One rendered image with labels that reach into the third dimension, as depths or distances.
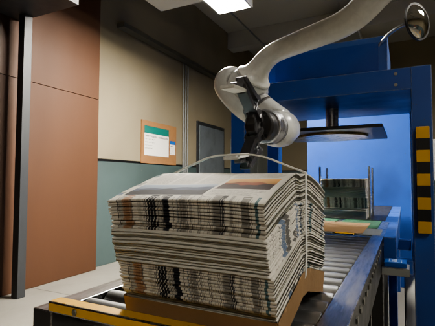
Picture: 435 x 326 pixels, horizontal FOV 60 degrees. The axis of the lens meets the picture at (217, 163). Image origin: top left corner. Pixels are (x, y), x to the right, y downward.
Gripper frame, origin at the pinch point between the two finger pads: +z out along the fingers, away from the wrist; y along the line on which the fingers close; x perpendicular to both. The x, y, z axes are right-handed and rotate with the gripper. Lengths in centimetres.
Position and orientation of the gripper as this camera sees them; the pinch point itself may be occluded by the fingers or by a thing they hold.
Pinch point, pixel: (230, 120)
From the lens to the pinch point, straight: 76.7
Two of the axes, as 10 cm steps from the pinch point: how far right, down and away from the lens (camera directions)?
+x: -8.9, 0.4, 4.5
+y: 0.5, 10.0, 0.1
